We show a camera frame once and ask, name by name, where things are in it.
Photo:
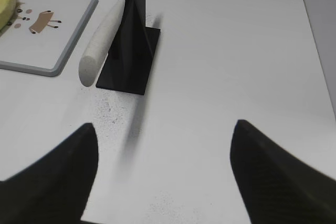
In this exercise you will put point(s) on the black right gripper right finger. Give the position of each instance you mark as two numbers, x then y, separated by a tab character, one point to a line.
275	186

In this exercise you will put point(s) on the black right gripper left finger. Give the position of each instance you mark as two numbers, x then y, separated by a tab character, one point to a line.
56	188

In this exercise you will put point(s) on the knife with white speckled handle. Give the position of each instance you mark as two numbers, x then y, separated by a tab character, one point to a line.
121	15

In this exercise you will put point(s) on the yellow plastic banana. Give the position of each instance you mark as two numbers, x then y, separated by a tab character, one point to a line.
7	10

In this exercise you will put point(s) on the black knife stand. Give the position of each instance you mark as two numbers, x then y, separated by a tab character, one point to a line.
129	61

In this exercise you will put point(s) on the white cutting board grey rim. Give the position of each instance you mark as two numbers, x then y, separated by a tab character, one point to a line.
42	34

